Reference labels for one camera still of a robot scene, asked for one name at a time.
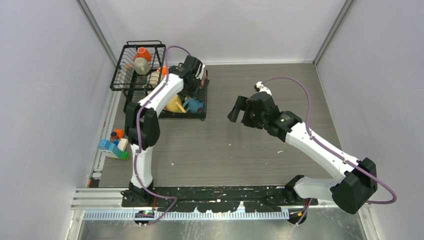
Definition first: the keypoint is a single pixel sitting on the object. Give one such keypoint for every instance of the colourful toy block pile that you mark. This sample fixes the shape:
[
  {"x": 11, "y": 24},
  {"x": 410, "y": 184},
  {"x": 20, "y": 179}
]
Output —
[{"x": 115, "y": 146}]

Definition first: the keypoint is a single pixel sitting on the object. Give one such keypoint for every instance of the orange cup lower tier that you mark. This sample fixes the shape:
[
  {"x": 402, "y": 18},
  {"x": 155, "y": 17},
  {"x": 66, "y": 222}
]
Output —
[{"x": 163, "y": 71}]

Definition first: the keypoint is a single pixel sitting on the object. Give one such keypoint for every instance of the beige mug top tier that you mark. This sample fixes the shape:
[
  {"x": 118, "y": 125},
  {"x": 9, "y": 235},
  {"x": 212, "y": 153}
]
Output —
[{"x": 141, "y": 66}]

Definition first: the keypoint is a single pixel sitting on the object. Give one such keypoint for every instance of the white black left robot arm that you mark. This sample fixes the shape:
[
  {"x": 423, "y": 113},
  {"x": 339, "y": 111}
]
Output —
[{"x": 142, "y": 124}]

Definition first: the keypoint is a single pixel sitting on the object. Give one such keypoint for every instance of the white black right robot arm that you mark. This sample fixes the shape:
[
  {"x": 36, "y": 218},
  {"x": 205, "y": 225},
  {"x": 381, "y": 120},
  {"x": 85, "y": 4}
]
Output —
[{"x": 352, "y": 181}]

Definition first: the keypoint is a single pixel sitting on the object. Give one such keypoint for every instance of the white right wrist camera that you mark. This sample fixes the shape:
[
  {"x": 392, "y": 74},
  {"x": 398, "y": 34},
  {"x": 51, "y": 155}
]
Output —
[{"x": 260, "y": 87}]

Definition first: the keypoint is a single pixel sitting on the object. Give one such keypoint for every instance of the orange cup tier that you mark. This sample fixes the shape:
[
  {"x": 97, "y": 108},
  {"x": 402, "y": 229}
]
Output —
[
  {"x": 142, "y": 52},
  {"x": 163, "y": 71}
]

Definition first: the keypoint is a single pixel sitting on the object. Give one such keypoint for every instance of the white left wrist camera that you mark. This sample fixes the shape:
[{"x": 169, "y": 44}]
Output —
[{"x": 202, "y": 76}]

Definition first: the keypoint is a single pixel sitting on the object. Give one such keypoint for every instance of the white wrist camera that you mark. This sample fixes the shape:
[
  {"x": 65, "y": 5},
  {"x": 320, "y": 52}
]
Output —
[
  {"x": 202, "y": 76},
  {"x": 260, "y": 87}
]

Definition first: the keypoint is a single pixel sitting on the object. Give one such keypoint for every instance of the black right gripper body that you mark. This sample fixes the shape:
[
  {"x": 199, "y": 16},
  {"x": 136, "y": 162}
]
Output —
[{"x": 254, "y": 120}]

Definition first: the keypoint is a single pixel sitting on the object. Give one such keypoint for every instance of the black wire dish rack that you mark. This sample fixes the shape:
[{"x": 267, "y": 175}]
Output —
[{"x": 135, "y": 87}]

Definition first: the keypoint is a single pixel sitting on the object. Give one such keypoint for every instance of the blue floral mug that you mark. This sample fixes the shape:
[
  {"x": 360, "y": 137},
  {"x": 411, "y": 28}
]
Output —
[{"x": 192, "y": 105}]

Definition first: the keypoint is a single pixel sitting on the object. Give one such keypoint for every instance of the yellow mug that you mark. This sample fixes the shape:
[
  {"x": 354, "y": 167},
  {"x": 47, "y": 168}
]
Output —
[{"x": 175, "y": 105}]

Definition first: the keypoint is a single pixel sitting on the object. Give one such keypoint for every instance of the orange cup top tier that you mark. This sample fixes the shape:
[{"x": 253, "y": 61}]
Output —
[{"x": 142, "y": 52}]

